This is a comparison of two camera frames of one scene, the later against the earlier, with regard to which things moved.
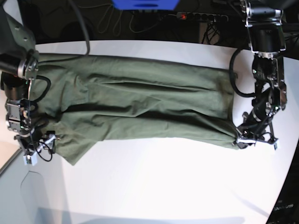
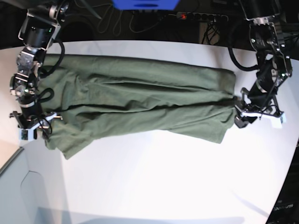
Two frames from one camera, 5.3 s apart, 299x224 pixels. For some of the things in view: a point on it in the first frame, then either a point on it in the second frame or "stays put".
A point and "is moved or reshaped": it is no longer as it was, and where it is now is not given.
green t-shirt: [82, 98] is moved or reshaped
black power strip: [201, 17] stays put
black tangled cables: [211, 30] stays put
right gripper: [256, 127] to [255, 100]
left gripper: [30, 137] to [32, 115]
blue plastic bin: [145, 5] stays put
